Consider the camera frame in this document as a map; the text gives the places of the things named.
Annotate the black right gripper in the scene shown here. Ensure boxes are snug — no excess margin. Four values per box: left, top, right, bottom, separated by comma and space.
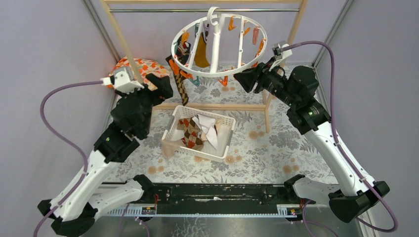
233, 56, 298, 107

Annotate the brown yellow argyle sock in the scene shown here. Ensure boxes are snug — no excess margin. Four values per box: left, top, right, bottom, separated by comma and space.
166, 56, 189, 106

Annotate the orange clothes peg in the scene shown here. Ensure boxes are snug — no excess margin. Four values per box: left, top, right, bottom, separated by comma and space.
218, 76, 228, 87

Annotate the mustard yellow sock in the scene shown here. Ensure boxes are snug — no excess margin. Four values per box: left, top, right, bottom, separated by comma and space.
194, 32, 210, 68

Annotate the white sock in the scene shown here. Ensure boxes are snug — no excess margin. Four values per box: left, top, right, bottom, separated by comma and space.
192, 115, 218, 150

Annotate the white round clip hanger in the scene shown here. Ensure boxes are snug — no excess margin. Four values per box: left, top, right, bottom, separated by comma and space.
170, 11, 265, 76

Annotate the navy blue patterned sock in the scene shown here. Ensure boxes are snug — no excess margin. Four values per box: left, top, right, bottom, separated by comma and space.
175, 40, 191, 65

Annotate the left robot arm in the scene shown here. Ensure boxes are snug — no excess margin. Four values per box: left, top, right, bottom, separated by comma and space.
38, 72, 173, 237

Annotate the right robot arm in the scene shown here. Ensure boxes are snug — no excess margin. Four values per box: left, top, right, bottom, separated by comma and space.
234, 63, 390, 223

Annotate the orange floral cloth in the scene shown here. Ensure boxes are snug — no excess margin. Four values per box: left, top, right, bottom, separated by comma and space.
108, 57, 170, 91

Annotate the pink clothes peg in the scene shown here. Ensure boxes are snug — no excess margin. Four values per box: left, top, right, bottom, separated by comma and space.
252, 27, 259, 45

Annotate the brown orange argyle sock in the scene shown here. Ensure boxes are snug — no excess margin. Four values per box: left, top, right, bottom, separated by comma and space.
176, 118, 204, 151

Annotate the beige sock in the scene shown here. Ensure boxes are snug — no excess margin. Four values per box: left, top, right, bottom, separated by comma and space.
161, 139, 184, 158

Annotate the white plastic laundry basket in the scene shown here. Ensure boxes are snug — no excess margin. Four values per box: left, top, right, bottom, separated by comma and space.
161, 106, 236, 162

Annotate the floral grey table cloth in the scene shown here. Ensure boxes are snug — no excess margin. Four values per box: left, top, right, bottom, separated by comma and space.
101, 64, 338, 185

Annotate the metal hanging rod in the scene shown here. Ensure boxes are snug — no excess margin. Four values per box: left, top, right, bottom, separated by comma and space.
109, 8, 300, 13

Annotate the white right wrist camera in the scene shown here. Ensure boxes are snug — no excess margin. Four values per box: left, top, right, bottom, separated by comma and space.
269, 41, 293, 71

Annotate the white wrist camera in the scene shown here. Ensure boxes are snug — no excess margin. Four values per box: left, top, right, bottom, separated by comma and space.
100, 66, 145, 94
269, 41, 293, 71

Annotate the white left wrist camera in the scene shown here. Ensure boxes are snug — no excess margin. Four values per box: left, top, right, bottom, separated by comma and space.
100, 66, 145, 94

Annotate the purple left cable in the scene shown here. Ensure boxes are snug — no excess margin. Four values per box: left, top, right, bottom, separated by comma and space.
33, 80, 109, 237

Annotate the purple cable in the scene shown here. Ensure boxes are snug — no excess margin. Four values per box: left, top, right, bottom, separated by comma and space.
33, 80, 109, 237
281, 40, 399, 234

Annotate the wooden drying rack frame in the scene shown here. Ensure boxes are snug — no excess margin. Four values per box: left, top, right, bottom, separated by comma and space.
101, 0, 307, 132

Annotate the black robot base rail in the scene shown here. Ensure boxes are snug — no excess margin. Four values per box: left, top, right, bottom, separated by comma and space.
123, 181, 307, 219

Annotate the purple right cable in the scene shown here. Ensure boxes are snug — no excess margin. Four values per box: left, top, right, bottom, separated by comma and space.
281, 40, 399, 234

